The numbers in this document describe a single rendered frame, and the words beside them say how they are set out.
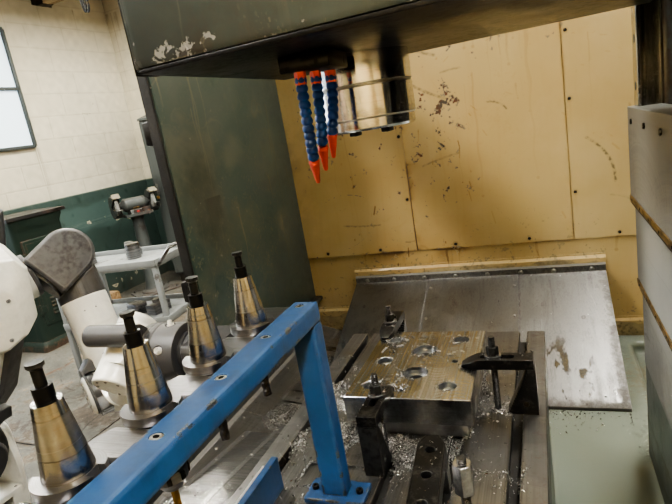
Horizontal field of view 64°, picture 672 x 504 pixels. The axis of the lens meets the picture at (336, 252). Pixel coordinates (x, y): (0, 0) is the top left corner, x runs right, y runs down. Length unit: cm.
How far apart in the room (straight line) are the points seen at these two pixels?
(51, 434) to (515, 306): 159
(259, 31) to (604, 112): 143
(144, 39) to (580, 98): 146
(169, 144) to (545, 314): 126
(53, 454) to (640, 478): 121
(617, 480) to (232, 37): 119
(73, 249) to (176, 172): 45
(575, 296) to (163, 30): 154
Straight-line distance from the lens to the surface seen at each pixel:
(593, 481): 141
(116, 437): 59
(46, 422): 52
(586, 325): 184
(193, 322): 66
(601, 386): 170
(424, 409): 99
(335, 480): 91
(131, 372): 59
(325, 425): 86
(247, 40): 68
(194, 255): 154
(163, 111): 153
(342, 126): 89
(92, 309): 118
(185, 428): 54
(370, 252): 209
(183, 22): 72
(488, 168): 195
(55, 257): 117
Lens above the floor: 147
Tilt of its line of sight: 13 degrees down
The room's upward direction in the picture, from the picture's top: 10 degrees counter-clockwise
